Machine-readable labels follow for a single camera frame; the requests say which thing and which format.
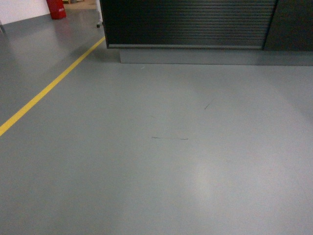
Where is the black checkout counter cabinet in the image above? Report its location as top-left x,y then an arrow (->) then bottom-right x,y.
100,0 -> 313,66

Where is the red fire extinguisher box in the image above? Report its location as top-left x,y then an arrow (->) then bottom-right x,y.
46,0 -> 66,20

